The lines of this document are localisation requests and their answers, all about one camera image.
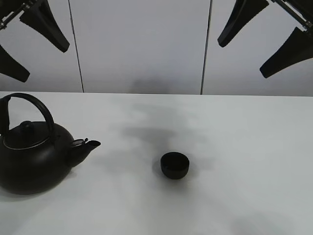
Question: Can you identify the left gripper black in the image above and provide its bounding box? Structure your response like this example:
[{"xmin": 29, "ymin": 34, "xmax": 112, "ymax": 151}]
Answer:
[{"xmin": 0, "ymin": 0, "xmax": 70, "ymax": 82}]

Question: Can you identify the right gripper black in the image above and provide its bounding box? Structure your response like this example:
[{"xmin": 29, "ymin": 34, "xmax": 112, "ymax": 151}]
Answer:
[{"xmin": 218, "ymin": 0, "xmax": 313, "ymax": 78}]

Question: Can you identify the black teapot with handle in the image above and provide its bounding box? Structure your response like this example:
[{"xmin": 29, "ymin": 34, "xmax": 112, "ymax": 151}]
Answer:
[{"xmin": 0, "ymin": 93, "xmax": 101, "ymax": 195}]

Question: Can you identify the small black teacup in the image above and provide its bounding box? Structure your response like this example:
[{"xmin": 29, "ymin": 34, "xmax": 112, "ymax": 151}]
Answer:
[{"xmin": 160, "ymin": 152, "xmax": 190, "ymax": 180}]

